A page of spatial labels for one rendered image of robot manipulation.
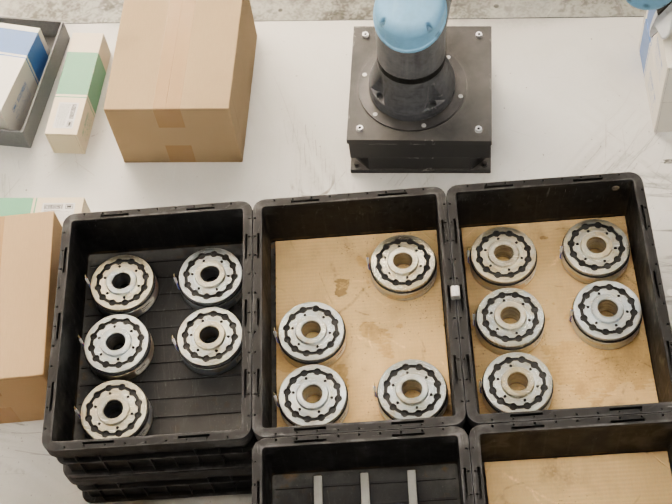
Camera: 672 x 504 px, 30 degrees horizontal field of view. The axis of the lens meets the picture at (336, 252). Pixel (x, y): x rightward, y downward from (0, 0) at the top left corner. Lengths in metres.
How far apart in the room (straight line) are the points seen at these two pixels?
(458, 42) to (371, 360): 0.66
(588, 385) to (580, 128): 0.58
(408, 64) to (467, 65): 0.20
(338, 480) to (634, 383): 0.46
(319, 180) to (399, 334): 0.43
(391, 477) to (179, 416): 0.33
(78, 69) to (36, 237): 0.44
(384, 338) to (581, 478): 0.36
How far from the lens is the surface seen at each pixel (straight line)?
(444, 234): 1.91
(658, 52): 2.25
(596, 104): 2.34
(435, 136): 2.16
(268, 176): 2.26
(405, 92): 2.14
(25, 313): 2.03
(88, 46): 2.45
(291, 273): 2.00
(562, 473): 1.84
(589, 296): 1.94
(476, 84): 2.23
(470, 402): 1.77
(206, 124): 2.21
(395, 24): 2.03
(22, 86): 2.43
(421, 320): 1.94
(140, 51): 2.28
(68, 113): 2.36
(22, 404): 2.07
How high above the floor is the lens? 2.54
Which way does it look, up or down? 58 degrees down
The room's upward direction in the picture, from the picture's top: 10 degrees counter-clockwise
